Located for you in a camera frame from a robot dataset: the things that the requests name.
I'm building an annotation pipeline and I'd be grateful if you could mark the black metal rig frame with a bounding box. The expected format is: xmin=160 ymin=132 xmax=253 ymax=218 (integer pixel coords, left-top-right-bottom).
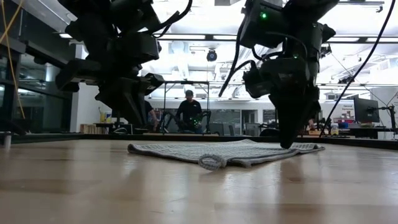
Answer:
xmin=162 ymin=80 xmax=211 ymax=134

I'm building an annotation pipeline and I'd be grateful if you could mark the long ceiling light fixture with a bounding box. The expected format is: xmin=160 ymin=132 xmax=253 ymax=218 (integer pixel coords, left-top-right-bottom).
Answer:
xmin=157 ymin=32 xmax=398 ymax=44

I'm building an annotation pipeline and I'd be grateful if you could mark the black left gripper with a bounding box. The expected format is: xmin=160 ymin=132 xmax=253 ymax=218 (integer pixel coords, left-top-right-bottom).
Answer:
xmin=55 ymin=32 xmax=165 ymax=127

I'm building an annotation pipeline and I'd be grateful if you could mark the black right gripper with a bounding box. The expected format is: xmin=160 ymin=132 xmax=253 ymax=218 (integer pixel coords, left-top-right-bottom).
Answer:
xmin=242 ymin=55 xmax=322 ymax=149

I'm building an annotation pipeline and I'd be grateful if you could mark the grey waffle microfiber towel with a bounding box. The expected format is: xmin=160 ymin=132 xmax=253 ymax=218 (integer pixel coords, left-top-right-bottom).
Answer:
xmin=127 ymin=139 xmax=326 ymax=171

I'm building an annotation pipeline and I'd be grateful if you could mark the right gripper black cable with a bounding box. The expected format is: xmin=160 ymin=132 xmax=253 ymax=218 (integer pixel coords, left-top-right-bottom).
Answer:
xmin=218 ymin=18 xmax=259 ymax=98

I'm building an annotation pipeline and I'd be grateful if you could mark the yellow extension cable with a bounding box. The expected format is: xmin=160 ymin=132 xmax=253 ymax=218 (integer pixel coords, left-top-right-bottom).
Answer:
xmin=0 ymin=0 xmax=25 ymax=119

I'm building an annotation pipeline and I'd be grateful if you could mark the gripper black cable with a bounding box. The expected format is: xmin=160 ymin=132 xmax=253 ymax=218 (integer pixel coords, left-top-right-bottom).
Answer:
xmin=146 ymin=0 xmax=193 ymax=35
xmin=218 ymin=18 xmax=259 ymax=98

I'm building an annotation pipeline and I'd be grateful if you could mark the right arm black supply cable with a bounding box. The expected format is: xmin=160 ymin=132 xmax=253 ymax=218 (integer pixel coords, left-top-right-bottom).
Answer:
xmin=319 ymin=0 xmax=396 ymax=138

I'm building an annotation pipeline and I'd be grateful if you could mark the black computer monitor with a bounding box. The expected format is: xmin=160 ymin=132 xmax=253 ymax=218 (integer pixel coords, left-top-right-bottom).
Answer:
xmin=353 ymin=96 xmax=381 ymax=124

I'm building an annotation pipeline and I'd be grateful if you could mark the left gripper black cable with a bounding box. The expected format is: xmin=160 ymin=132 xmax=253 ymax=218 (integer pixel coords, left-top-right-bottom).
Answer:
xmin=146 ymin=0 xmax=193 ymax=35

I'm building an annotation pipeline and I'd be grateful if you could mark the black metal table frame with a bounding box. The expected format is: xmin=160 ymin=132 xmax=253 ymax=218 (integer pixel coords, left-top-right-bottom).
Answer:
xmin=0 ymin=132 xmax=398 ymax=151

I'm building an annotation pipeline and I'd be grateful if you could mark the person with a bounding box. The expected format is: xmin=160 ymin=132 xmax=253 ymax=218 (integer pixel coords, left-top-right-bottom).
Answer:
xmin=143 ymin=100 xmax=159 ymax=131
xmin=175 ymin=89 xmax=205 ymax=133

